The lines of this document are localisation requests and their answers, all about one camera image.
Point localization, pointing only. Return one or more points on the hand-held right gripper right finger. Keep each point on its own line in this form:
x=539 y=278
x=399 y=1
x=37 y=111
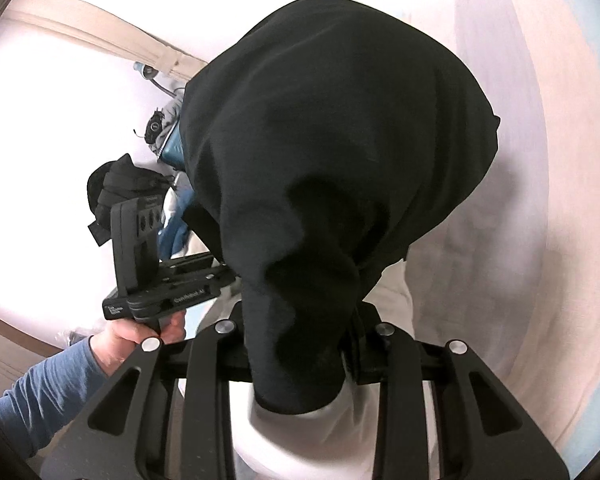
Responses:
x=385 y=360

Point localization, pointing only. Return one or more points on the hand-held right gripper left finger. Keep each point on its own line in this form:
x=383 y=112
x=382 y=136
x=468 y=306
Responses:
x=210 y=370

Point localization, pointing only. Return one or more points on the white and black hooded jacket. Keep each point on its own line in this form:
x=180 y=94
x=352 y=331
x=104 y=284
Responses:
x=330 y=160

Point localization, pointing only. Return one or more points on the person's left forearm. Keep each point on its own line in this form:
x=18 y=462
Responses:
x=40 y=395

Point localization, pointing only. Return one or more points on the blue clothes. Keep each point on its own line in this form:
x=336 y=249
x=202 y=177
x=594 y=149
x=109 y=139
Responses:
x=175 y=230

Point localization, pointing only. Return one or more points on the grey and black clothes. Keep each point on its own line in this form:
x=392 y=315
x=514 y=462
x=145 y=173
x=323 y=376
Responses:
x=162 y=122

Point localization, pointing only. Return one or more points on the person's left hand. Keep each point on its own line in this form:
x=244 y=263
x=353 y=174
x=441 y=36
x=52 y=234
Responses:
x=122 y=342

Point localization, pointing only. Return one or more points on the black bag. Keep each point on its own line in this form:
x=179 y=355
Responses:
x=122 y=182

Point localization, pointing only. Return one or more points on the teal suitcase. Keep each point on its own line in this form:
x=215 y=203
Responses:
x=174 y=147

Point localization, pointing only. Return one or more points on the striped bed quilt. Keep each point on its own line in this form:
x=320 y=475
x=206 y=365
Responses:
x=530 y=210

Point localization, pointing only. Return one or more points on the blue desk lamp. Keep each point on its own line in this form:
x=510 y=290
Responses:
x=147 y=71

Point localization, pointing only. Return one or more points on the narrow beige curtain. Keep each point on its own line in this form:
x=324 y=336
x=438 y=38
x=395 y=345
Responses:
x=105 y=35

